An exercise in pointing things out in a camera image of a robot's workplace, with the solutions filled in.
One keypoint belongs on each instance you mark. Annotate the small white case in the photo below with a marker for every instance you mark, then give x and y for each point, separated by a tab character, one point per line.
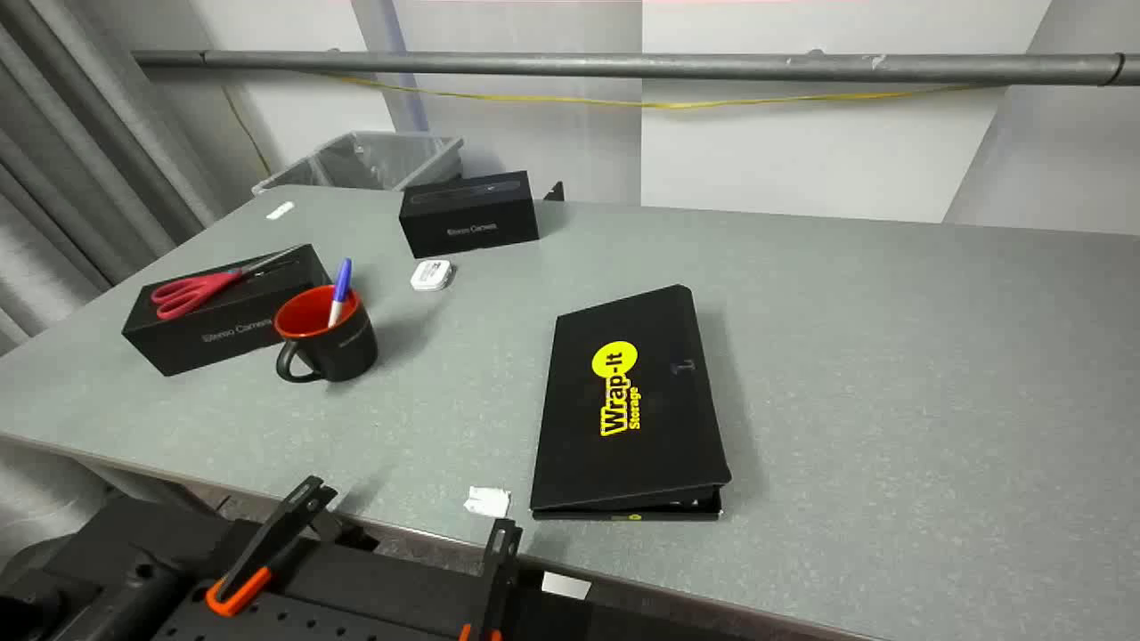
430	275

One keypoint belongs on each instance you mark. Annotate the red handled scissors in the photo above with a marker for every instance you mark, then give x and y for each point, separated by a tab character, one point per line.
190	292

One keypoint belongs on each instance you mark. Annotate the black bracket table edge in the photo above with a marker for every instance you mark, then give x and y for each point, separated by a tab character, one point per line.
557	193

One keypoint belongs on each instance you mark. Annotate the orange black clamp right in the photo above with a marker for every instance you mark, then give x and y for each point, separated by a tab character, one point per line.
494	586

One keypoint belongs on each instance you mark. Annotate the small black box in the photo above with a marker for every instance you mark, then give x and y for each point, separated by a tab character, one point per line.
467	215

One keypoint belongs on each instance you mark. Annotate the blue and white marker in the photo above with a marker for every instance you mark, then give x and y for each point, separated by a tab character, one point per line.
341	292

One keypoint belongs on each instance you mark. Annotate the long black box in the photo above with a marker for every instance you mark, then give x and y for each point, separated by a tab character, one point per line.
234	323

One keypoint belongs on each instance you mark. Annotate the flat black box yellow logo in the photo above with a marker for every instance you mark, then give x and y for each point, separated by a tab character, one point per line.
630	420

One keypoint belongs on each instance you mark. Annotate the white tape piece table edge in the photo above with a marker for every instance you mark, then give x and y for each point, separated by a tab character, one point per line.
485	500

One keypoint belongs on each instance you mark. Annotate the grey plastic bin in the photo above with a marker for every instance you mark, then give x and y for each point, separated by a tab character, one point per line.
388	160

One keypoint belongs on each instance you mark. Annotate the grey metal rail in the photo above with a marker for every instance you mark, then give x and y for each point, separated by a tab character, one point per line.
928	69

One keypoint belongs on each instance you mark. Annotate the orange black clamp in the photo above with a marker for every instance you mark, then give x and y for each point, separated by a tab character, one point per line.
494	586
257	564

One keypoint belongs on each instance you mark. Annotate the orange black clamp left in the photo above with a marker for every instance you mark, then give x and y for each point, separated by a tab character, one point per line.
257	564

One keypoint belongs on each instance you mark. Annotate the black mug red inside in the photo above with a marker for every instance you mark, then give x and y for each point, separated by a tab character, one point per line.
317	347

